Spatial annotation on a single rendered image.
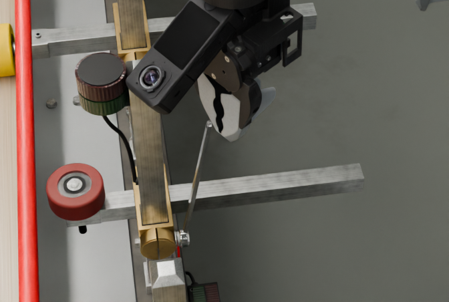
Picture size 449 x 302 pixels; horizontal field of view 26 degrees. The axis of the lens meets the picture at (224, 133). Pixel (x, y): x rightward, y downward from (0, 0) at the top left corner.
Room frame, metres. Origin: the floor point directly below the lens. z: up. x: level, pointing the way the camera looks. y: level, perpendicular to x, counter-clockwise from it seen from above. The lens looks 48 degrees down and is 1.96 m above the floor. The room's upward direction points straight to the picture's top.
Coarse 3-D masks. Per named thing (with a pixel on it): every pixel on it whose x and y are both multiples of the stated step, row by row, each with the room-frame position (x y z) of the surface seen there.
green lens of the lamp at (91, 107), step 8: (80, 96) 0.80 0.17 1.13; (120, 96) 0.79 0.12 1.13; (128, 96) 0.81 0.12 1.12; (80, 104) 0.80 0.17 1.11; (88, 104) 0.79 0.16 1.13; (96, 104) 0.78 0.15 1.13; (104, 104) 0.78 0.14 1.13; (112, 104) 0.79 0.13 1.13; (120, 104) 0.79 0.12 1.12; (88, 112) 0.79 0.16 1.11; (96, 112) 0.78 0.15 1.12; (104, 112) 0.78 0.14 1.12; (112, 112) 0.79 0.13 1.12
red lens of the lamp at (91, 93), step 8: (80, 80) 0.79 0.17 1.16; (120, 80) 0.80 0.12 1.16; (80, 88) 0.79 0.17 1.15; (88, 88) 0.78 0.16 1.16; (96, 88) 0.78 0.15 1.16; (104, 88) 0.78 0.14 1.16; (112, 88) 0.79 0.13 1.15; (120, 88) 0.79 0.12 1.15; (88, 96) 0.79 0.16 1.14; (96, 96) 0.78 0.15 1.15; (104, 96) 0.78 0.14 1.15; (112, 96) 0.79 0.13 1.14
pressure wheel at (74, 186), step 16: (64, 176) 0.86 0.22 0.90; (80, 176) 0.86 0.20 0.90; (96, 176) 0.86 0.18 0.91; (48, 192) 0.83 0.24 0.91; (64, 192) 0.83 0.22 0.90; (80, 192) 0.83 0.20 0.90; (96, 192) 0.83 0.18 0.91; (64, 208) 0.80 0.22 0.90; (80, 208) 0.80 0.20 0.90; (96, 208) 0.82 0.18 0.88
